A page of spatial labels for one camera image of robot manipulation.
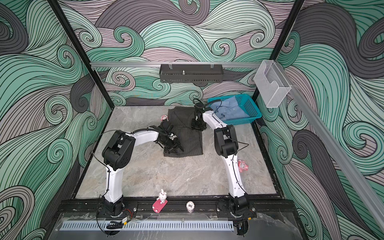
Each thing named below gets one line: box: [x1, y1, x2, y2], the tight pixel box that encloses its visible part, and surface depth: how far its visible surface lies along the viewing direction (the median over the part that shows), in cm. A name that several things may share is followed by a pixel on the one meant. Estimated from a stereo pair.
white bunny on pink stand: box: [152, 189, 168, 214], surface depth 74 cm
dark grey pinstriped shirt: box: [163, 106, 203, 157], surface depth 101 cm
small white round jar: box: [186, 200, 196, 213], surface depth 71 cm
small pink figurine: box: [160, 115, 169, 121], surface depth 112 cm
